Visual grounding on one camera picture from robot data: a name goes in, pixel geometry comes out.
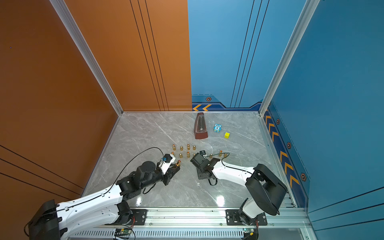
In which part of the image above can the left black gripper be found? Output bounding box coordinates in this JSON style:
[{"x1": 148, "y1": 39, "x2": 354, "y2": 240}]
[{"x1": 140, "y1": 163, "x2": 181, "y2": 191}]

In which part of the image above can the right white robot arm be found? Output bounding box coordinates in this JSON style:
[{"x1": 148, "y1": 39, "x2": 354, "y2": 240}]
[{"x1": 191, "y1": 158, "x2": 288, "y2": 225}]

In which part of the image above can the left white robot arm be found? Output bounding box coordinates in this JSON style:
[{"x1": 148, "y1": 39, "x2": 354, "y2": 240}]
[{"x1": 24, "y1": 160, "x2": 180, "y2": 240}]

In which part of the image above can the dark red metronome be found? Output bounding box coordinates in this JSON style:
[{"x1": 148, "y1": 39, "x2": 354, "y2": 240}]
[{"x1": 194, "y1": 113, "x2": 208, "y2": 140}]

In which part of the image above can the blue owl toy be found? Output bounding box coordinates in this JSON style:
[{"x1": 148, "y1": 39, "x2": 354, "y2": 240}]
[{"x1": 214, "y1": 124, "x2": 222, "y2": 133}]

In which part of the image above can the left green circuit board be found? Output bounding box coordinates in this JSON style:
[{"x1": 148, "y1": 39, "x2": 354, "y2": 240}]
[{"x1": 114, "y1": 228, "x2": 134, "y2": 239}]

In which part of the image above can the green circuit board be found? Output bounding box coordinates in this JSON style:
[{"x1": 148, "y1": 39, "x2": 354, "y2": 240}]
[
  {"x1": 114, "y1": 228, "x2": 134, "y2": 239},
  {"x1": 242, "y1": 229, "x2": 259, "y2": 240}
]

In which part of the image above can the right green circuit board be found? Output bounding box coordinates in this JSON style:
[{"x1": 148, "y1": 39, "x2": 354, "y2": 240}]
[{"x1": 242, "y1": 229, "x2": 259, "y2": 240}]

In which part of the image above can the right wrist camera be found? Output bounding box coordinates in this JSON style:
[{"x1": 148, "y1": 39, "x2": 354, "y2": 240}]
[{"x1": 190, "y1": 153, "x2": 210, "y2": 171}]

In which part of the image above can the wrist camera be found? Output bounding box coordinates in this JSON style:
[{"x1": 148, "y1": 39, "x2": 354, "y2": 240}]
[
  {"x1": 190, "y1": 153, "x2": 210, "y2": 171},
  {"x1": 158, "y1": 154, "x2": 176, "y2": 175}
]

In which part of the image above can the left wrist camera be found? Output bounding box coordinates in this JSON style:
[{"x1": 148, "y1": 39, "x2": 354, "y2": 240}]
[{"x1": 158, "y1": 154, "x2": 176, "y2": 175}]

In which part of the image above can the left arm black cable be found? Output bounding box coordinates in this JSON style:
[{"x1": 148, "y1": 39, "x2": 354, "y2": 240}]
[{"x1": 107, "y1": 146, "x2": 165, "y2": 193}]

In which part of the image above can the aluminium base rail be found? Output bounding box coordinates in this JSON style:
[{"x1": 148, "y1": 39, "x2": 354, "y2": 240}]
[{"x1": 72, "y1": 207, "x2": 316, "y2": 240}]

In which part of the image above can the left black mount plate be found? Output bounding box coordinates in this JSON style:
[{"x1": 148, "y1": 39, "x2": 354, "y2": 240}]
[{"x1": 132, "y1": 208, "x2": 148, "y2": 227}]

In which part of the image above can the black mount plate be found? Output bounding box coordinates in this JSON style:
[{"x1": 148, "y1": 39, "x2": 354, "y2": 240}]
[
  {"x1": 225, "y1": 210, "x2": 268, "y2": 226},
  {"x1": 132, "y1": 208, "x2": 148, "y2": 227}
]

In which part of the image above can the right black mount plate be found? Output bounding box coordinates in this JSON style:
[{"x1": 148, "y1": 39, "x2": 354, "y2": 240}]
[{"x1": 225, "y1": 210, "x2": 268, "y2": 226}]

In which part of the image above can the left aluminium corner post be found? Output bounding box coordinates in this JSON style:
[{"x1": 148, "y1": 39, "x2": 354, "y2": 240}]
[{"x1": 50, "y1": 0, "x2": 124, "y2": 116}]

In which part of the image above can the aluminium corner post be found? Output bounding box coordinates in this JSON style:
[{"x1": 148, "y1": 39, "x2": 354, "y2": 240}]
[
  {"x1": 259, "y1": 0, "x2": 320, "y2": 117},
  {"x1": 50, "y1": 0, "x2": 124, "y2": 116}
]

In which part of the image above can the right aluminium corner post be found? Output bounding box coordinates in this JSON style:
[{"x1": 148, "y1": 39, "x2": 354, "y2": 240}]
[{"x1": 259, "y1": 0, "x2": 320, "y2": 117}]

